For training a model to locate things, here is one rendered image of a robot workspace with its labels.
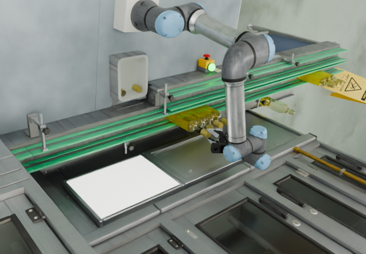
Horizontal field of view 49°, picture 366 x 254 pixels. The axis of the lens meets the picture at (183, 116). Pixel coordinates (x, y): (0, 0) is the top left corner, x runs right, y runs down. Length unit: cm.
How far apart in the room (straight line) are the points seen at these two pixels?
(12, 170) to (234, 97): 82
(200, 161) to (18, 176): 99
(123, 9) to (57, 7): 29
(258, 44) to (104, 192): 88
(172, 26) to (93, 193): 79
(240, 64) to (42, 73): 89
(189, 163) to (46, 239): 105
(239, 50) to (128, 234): 81
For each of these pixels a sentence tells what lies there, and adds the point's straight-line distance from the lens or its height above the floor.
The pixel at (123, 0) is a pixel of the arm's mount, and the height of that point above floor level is 83.
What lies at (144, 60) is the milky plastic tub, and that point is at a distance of 205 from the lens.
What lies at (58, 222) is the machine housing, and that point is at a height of 163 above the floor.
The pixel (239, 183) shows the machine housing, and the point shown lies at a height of 143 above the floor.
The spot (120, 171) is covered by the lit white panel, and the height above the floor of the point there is 107.
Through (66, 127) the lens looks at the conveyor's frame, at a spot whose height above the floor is 85.
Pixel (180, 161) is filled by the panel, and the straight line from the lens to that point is 199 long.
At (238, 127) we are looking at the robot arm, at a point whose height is 150.
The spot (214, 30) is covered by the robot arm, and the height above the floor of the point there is 123.
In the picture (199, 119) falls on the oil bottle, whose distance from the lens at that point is 207.
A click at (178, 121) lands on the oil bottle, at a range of 209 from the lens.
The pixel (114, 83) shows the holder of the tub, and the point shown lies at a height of 79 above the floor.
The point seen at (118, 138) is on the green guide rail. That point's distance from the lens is 199.
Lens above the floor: 242
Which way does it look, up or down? 43 degrees down
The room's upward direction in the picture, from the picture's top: 119 degrees clockwise
